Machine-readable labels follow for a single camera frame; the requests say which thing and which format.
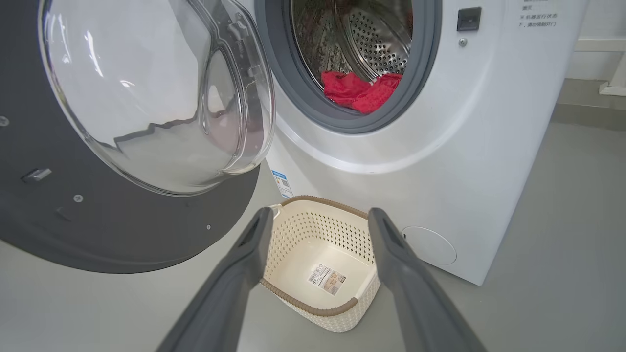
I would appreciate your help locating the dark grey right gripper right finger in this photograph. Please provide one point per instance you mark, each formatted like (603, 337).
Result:
(415, 303)

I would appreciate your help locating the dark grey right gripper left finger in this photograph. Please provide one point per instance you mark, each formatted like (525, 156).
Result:
(230, 293)

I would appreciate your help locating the dark round glass washer door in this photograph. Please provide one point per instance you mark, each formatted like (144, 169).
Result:
(73, 220)

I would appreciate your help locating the red garment with white stripes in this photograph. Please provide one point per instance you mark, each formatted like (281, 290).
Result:
(352, 90)

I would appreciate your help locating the cream perforated laundry basket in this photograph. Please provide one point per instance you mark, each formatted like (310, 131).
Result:
(303, 264)

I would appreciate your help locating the paper label inside basket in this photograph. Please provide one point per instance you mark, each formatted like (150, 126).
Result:
(326, 279)

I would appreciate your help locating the white front-load washing machine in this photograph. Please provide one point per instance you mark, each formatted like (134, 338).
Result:
(440, 171)

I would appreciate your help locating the grey rubber door gasket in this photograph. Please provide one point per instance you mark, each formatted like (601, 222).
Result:
(293, 93)

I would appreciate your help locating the black door latch socket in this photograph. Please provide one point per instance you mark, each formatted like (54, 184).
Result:
(469, 19)

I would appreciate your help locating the round white filter cover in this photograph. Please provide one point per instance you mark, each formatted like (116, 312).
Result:
(429, 246)

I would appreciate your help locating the blue energy label sticker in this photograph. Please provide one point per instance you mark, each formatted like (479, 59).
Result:
(282, 184)

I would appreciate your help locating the perforated steel washer drum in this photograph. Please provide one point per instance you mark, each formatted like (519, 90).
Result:
(376, 44)

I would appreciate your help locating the white furniture frame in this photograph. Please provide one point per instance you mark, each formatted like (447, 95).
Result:
(616, 73)

